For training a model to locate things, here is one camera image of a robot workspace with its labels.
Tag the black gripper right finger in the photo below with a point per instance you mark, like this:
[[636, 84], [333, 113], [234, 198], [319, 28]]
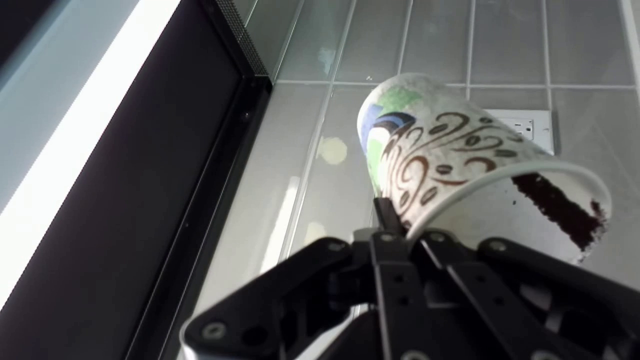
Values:
[[537, 306]]

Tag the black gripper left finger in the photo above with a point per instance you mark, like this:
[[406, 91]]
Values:
[[335, 298]]

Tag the patterned paper cup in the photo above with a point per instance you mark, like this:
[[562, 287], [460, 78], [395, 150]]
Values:
[[444, 162]]

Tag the white wall outlet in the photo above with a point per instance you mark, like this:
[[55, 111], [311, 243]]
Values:
[[532, 124]]

